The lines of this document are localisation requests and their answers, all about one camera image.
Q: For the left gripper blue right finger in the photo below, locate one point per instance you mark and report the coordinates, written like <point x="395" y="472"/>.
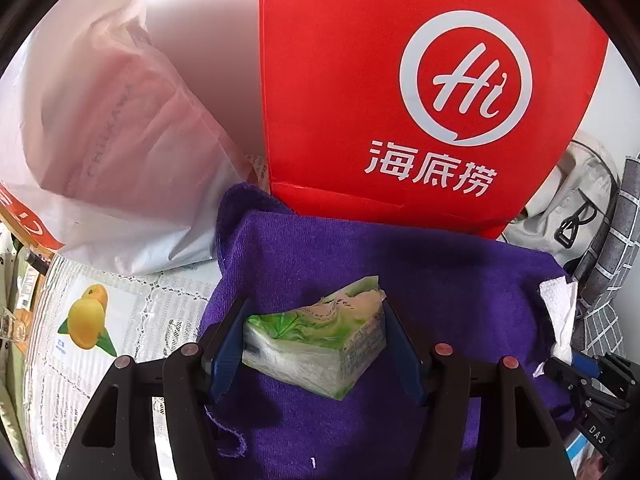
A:
<point x="402" y="347"/>

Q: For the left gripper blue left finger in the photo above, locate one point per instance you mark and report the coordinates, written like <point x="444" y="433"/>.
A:
<point x="225" y="349"/>

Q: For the green tissue packet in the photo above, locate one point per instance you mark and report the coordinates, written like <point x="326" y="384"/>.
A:
<point x="323" y="348"/>

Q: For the clear plastic bag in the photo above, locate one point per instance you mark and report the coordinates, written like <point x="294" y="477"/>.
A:
<point x="560" y="298"/>

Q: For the blue tissue pack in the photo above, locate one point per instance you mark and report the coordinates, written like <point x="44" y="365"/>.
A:
<point x="587" y="462"/>

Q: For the blue grid plaid cushion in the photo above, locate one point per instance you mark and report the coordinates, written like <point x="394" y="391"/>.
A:
<point x="604" y="268"/>

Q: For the purple towel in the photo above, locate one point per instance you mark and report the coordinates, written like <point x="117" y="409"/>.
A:
<point x="478" y="296"/>

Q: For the fruit print tablecloth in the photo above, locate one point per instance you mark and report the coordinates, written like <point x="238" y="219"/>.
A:
<point x="147" y="318"/>

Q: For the beige canvas backpack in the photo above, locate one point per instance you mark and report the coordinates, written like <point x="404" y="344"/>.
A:
<point x="564" y="215"/>

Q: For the red Haidilao paper bag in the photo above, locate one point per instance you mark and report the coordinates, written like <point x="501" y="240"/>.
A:
<point x="447" y="114"/>

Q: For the white Miniso plastic bag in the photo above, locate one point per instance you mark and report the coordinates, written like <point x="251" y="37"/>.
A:
<point x="107" y="157"/>

